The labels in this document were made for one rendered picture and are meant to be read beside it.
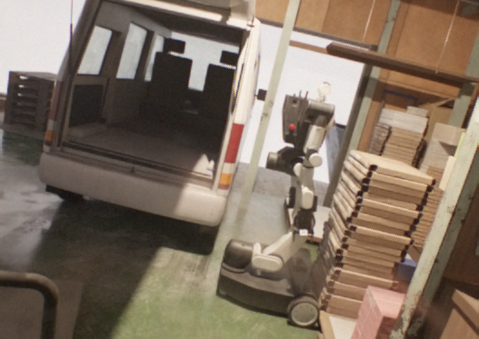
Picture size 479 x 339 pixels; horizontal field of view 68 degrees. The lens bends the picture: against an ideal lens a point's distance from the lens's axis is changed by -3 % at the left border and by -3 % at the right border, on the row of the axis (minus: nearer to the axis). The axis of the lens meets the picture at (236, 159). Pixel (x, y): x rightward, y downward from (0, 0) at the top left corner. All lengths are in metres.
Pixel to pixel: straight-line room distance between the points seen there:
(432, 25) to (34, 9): 6.29
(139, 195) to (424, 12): 3.85
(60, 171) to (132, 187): 0.57
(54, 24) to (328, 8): 4.75
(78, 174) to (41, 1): 5.07
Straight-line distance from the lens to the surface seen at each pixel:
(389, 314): 2.06
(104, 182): 2.86
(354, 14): 4.80
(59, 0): 7.44
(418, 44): 4.98
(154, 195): 2.76
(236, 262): 2.51
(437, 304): 1.62
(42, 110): 6.03
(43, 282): 1.14
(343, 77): 6.52
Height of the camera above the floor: 1.39
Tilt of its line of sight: 12 degrees down
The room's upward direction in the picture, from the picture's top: 13 degrees clockwise
